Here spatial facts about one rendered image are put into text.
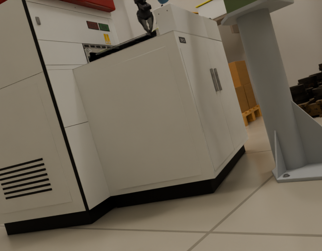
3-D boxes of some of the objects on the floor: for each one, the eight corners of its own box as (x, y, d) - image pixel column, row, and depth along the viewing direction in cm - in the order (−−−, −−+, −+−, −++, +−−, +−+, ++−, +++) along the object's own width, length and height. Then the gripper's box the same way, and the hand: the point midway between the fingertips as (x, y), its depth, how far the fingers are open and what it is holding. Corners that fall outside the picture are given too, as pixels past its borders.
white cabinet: (114, 210, 194) (72, 69, 190) (176, 164, 281) (147, 67, 276) (222, 193, 166) (176, 29, 162) (253, 149, 253) (224, 41, 249)
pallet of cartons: (273, 112, 451) (258, 56, 447) (236, 131, 374) (217, 62, 370) (191, 129, 543) (178, 82, 539) (147, 147, 465) (131, 92, 461)
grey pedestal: (381, 147, 169) (339, -18, 164) (366, 177, 135) (312, -29, 131) (280, 159, 202) (243, 22, 197) (248, 185, 168) (203, 21, 164)
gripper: (145, 0, 211) (155, 34, 212) (131, 4, 210) (141, 38, 211) (147, -5, 203) (157, 31, 204) (133, -1, 201) (143, 34, 202)
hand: (149, 31), depth 204 cm, fingers closed
